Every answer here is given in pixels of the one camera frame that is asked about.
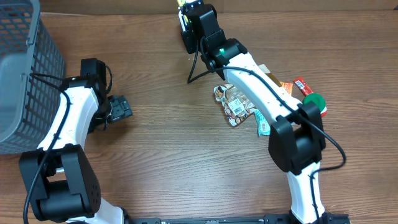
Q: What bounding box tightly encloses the brown white snack pouch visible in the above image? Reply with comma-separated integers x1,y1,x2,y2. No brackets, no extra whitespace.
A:
213,63,284,128

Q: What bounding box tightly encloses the orange tissue packet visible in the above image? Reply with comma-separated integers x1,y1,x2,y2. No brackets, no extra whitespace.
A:
280,82,293,95

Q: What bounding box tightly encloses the red snack stick packet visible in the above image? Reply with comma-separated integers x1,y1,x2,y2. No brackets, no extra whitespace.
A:
294,77,327,117

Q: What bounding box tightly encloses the teal wet wipes packet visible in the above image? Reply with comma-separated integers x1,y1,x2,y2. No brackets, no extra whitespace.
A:
254,110,271,136

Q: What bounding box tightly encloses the green lid jar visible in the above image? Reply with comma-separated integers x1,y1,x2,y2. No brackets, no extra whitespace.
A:
303,93,326,113

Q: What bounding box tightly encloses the yellow glue stick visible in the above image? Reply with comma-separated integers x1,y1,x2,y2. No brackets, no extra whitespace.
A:
177,0,186,7

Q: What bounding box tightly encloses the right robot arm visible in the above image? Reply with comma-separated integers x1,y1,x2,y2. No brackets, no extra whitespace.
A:
178,1,325,223

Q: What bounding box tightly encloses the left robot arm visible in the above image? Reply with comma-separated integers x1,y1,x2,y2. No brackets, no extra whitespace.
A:
19,58,133,224

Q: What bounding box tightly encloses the white barcode scanner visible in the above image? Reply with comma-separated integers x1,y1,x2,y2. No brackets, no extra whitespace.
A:
178,10,186,32

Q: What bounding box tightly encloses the grey plastic mesh basket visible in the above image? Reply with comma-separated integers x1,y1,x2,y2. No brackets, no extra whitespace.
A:
1,0,66,154

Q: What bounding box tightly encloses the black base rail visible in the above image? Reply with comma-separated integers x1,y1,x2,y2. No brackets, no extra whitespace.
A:
124,213,351,224

